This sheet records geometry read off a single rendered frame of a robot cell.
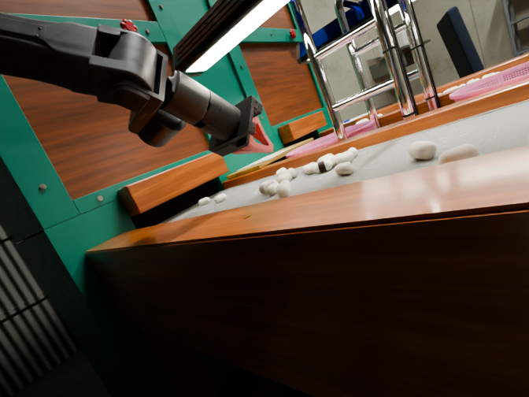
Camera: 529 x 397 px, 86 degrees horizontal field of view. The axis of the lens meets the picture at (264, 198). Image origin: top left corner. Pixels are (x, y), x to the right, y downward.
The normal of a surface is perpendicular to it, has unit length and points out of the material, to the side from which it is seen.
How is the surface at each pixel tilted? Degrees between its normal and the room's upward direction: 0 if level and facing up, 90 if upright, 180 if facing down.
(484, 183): 0
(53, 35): 66
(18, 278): 90
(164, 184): 90
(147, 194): 90
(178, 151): 90
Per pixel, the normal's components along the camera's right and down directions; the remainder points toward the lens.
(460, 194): -0.38, -0.91
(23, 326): 0.59, -0.09
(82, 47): 0.32, -0.40
